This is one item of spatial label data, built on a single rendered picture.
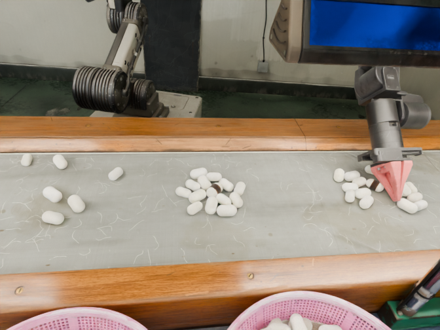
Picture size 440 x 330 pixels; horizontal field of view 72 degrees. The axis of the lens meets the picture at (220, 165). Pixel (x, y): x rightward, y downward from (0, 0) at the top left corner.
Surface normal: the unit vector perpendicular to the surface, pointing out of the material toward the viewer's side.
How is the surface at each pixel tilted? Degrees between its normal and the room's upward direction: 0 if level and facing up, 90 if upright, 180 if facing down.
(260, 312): 72
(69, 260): 0
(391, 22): 58
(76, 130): 0
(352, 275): 0
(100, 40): 90
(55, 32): 90
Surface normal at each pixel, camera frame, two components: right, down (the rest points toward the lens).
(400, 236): 0.07, -0.78
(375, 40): 0.14, 0.12
